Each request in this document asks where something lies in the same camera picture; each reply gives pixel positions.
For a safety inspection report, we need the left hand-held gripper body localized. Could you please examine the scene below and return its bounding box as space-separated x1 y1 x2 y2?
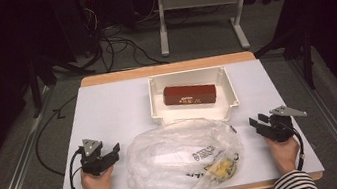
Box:
76 135 116 179

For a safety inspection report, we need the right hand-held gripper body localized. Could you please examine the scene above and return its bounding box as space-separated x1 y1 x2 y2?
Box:
259 101 311 146

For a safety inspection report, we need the clear plastic bag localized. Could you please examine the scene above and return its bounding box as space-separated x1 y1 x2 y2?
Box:
119 110 250 189

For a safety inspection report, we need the white plastic bin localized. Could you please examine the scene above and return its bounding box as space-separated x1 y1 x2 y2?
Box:
145 63 243 132

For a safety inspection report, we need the brown cardboard box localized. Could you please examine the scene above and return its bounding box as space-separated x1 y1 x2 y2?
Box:
160 79 219 111

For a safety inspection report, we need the person's left hand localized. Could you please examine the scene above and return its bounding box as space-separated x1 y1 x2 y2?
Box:
79 164 118 189

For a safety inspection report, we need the person's right hand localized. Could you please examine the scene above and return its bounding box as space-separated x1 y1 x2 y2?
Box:
264 131 305 178

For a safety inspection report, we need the yellow packet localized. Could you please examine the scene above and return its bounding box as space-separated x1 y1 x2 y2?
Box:
204 154 242 182

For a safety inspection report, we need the black stand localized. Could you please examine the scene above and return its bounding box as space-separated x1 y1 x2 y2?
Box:
250 24 321 98
22 46 103 120

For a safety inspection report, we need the black computer case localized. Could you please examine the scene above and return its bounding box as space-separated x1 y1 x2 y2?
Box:
51 0 107 64

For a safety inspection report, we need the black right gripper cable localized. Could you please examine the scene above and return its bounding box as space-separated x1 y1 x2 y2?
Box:
290 125 309 172

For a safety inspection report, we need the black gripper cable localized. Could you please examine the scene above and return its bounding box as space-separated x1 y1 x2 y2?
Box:
290 125 309 172
65 147 90 189

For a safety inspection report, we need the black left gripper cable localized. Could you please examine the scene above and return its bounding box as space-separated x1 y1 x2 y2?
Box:
65 147 90 189

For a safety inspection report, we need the black floor cable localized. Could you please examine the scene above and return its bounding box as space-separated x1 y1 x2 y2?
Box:
27 94 90 181

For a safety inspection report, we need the tangle of black cables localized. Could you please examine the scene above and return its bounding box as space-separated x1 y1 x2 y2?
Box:
82 0 170 76

